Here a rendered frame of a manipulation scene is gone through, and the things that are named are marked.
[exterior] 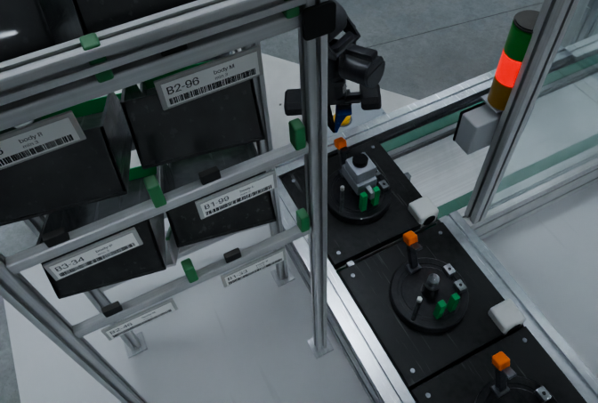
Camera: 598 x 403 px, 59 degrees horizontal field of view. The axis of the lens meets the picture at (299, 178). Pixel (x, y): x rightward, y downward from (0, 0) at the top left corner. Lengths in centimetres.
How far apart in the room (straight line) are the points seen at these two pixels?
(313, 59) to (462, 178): 83
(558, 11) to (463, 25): 246
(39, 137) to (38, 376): 82
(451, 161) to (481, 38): 193
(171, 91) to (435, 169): 91
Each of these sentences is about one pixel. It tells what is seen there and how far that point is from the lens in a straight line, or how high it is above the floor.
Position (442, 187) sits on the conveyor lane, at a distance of 123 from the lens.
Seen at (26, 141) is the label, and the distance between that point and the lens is 43.
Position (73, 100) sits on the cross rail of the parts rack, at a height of 162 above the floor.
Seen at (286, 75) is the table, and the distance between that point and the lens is 155.
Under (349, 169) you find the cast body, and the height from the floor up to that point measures 107.
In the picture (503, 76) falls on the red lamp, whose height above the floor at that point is 132.
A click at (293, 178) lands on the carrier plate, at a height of 97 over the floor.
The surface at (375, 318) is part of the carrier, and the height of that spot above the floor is 97.
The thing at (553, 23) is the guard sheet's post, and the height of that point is 144.
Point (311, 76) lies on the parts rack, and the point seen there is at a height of 156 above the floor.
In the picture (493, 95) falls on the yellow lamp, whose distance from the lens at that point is 91.
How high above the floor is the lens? 189
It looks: 53 degrees down
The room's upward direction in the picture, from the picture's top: 4 degrees counter-clockwise
